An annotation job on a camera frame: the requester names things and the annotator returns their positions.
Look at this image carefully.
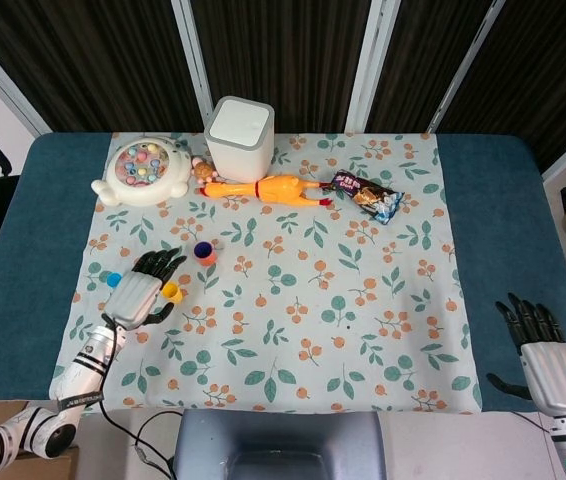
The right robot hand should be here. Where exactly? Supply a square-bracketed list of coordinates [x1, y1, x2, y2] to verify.
[486, 292, 566, 417]

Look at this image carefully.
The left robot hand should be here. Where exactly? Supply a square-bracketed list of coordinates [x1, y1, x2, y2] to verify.
[101, 247, 188, 331]

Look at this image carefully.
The yellow plastic cup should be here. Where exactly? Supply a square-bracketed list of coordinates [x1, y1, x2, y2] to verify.
[160, 282, 184, 305]

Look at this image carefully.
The orange plastic cup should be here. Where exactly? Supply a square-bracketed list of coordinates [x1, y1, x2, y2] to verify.
[192, 240, 218, 266]

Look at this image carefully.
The white fishing game toy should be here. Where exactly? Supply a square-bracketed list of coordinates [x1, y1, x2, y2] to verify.
[90, 138, 192, 207]

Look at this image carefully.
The blue table cover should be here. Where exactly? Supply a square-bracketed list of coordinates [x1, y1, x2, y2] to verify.
[0, 130, 566, 414]

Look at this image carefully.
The small pink doll toy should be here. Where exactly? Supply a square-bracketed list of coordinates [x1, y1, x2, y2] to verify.
[190, 155, 220, 182]

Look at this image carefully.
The yellow rubber chicken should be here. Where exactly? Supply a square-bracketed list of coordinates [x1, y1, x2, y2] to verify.
[193, 173, 335, 209]

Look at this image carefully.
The floral orange-berry tablecloth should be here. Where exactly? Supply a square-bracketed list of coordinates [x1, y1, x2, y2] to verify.
[47, 130, 484, 415]

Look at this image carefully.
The white square lidded bin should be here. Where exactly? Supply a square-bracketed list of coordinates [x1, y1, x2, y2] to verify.
[203, 95, 275, 182]

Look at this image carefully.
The dark folding screen panel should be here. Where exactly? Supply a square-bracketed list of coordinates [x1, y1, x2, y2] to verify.
[172, 0, 389, 134]
[0, 0, 214, 136]
[432, 0, 566, 174]
[347, 0, 507, 135]

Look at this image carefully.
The dark snack packet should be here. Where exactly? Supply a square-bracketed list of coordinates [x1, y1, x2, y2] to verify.
[331, 169, 406, 226]

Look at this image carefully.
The black cable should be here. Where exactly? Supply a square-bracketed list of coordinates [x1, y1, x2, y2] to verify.
[98, 312, 184, 480]
[511, 410, 554, 435]

